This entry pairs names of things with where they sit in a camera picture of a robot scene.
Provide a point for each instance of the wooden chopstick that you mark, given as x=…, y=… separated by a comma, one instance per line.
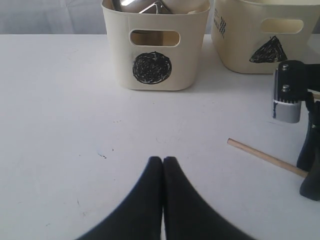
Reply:
x=266, y=157

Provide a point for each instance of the white curtain backdrop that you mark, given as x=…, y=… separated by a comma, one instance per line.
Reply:
x=52, y=17

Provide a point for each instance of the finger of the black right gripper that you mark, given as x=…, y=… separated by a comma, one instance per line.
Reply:
x=311, y=175

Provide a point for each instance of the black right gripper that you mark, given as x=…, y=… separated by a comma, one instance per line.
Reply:
x=310, y=81

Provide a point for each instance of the cream bin triangle mark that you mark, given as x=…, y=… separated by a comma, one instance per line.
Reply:
x=254, y=36

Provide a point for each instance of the cream bin circle mark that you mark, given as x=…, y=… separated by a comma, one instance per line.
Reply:
x=155, y=52

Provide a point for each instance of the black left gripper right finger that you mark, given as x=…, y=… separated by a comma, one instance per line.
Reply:
x=187, y=216

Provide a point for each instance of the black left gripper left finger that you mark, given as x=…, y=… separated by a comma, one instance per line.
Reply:
x=139, y=215

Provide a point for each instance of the steel mug with handle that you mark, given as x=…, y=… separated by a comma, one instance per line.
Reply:
x=141, y=6

